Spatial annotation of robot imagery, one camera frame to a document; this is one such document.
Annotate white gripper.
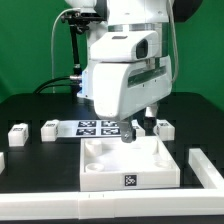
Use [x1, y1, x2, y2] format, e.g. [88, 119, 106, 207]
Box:
[93, 56, 172, 143]

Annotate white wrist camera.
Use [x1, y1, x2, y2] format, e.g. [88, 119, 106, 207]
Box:
[90, 31, 159, 62]

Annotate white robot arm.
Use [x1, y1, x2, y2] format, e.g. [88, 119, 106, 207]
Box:
[65, 0, 203, 143]

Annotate black cables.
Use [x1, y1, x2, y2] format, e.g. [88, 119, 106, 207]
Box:
[32, 75, 83, 95]

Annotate white square tabletop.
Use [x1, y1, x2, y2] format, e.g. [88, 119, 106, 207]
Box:
[80, 136, 180, 191]

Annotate white cable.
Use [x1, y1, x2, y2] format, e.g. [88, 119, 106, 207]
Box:
[50, 7, 82, 94]

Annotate black camera stand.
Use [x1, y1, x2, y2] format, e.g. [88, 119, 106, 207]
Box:
[61, 9, 104, 89]

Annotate fiducial marker sheet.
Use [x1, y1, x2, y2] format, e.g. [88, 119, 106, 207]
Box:
[58, 120, 121, 138]

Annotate white fence rail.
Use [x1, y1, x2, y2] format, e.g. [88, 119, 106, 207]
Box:
[0, 149, 224, 221]

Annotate white part at left edge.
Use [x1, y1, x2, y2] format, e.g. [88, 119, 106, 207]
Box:
[0, 152, 5, 174]

